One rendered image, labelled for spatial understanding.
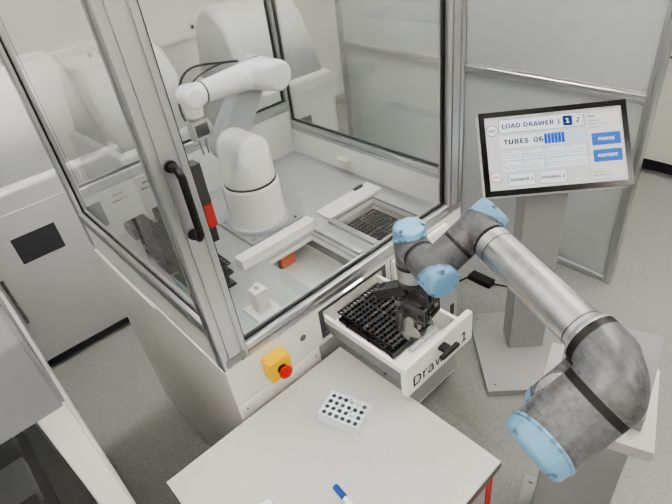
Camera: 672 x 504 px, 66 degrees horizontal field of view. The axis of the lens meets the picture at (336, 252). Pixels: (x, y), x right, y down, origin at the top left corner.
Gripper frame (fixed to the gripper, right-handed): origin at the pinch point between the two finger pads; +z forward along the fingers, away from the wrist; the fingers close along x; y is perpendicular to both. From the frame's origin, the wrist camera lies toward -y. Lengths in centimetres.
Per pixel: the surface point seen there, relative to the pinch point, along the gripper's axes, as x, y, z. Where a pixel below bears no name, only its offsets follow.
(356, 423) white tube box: -22.0, -3.3, 17.9
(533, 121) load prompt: 98, -12, -13
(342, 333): -4.5, -21.6, 10.1
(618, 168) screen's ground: 104, 17, 2
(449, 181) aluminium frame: 58, -23, -7
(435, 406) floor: 40, -21, 100
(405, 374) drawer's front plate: -8.8, 4.1, 5.9
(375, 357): -6.2, -8.1, 10.2
